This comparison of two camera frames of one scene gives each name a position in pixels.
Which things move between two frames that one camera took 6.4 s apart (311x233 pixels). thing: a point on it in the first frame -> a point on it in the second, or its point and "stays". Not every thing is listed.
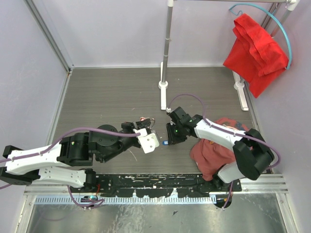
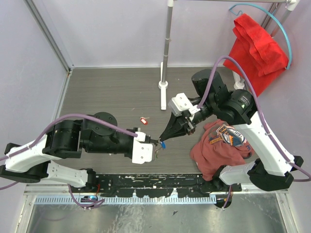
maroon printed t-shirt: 210,156 stays
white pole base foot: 163,86 stays
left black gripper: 132,126 -> 150,141
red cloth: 255,56 stays
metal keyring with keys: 148,127 -> 156,152
